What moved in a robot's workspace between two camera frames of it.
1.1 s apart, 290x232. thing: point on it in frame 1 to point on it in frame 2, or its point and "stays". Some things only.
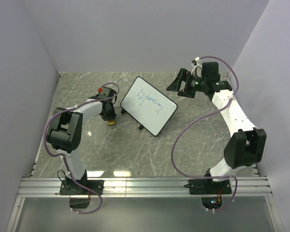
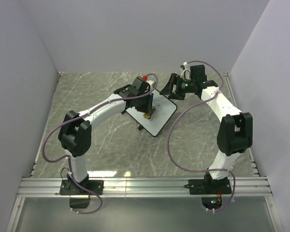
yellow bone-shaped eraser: x=111 y=122 to x=147 y=115
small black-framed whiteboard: x=148 y=106 stays
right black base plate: x=208 y=186 stays
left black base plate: x=68 y=187 stays
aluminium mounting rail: x=250 y=186 stays
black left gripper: x=111 y=116 to x=148 y=108
